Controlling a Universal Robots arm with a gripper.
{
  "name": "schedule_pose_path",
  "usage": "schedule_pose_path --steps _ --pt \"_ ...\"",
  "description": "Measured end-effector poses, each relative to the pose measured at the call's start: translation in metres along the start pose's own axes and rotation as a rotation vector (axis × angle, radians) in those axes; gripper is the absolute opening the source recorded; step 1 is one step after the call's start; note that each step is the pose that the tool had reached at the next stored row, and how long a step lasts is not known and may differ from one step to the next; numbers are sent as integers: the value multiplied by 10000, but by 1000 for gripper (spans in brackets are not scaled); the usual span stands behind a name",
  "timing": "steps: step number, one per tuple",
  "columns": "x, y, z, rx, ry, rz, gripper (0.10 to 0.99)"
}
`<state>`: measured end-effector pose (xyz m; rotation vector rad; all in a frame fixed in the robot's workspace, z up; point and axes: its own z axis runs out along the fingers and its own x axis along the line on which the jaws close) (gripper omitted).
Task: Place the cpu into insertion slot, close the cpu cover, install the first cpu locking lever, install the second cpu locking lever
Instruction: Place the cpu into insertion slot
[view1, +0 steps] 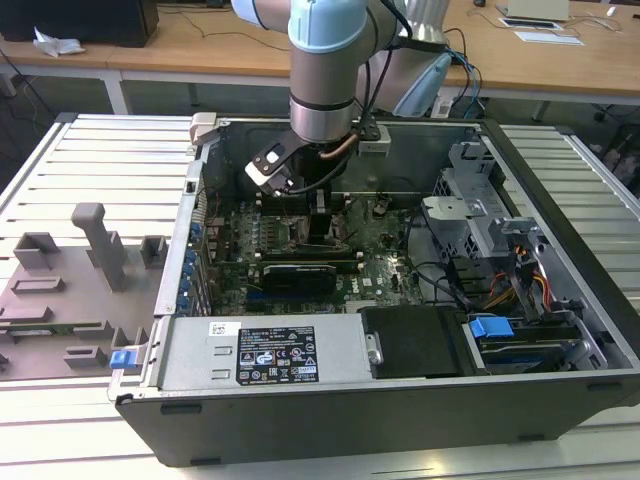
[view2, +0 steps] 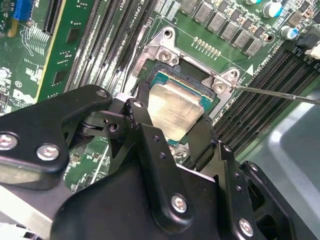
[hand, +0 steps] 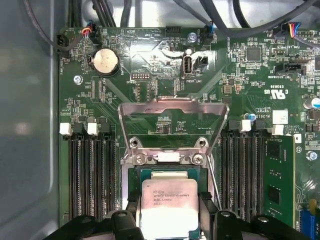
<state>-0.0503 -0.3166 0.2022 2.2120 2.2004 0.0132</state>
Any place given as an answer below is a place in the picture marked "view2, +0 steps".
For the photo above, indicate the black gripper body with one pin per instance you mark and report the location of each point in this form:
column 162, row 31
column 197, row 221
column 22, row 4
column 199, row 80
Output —
column 112, row 212

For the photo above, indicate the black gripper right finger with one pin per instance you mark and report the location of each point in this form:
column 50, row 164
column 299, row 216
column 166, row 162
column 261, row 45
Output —
column 203, row 142

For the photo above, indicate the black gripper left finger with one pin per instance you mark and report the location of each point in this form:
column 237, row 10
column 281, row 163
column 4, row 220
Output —
column 37, row 125

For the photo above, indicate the silver CPU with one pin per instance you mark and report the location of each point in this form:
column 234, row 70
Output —
column 175, row 110

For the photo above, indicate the metal locking lever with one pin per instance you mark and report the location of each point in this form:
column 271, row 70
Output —
column 275, row 94
column 132, row 60

